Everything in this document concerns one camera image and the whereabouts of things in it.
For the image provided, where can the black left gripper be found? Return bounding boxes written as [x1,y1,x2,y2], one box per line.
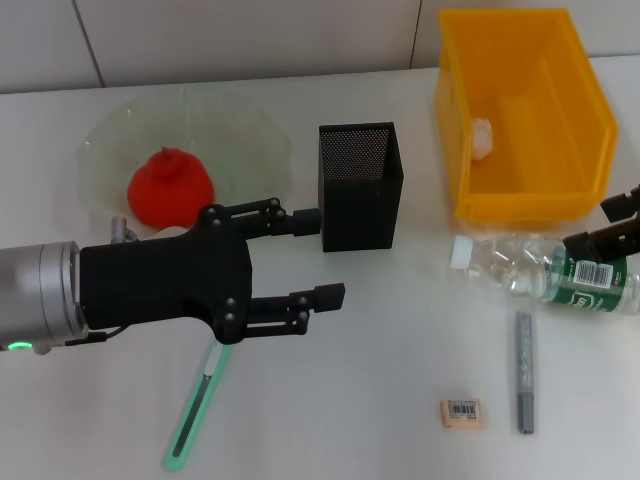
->
[79,197,324,346]

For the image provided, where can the clear green-label water bottle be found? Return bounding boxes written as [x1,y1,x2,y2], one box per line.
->
[448,234,640,317]

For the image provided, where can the red-orange knitted toy orange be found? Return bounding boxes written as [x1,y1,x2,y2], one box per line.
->
[126,146,217,229]

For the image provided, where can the white paper ball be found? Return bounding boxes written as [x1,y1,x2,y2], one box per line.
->
[471,117,495,160]

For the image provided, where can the black mesh pen holder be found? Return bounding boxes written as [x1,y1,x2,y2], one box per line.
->
[318,121,404,253]

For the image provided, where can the green glass fruit plate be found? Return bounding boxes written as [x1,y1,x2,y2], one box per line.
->
[74,87,294,241]

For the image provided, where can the grey glitter pen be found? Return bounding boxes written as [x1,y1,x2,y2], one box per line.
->
[514,310,536,435]

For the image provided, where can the green utility knife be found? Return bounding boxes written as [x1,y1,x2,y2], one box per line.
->
[162,342,232,472]

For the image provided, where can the beige eraser with barcode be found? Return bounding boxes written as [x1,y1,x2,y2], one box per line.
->
[439,398,485,430]

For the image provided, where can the yellow plastic bin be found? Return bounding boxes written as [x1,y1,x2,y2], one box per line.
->
[432,7,620,224]

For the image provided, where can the silver left wrist post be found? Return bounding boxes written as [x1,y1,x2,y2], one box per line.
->
[109,215,139,244]

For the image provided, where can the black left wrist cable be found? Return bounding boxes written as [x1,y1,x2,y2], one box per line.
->
[64,327,124,347]

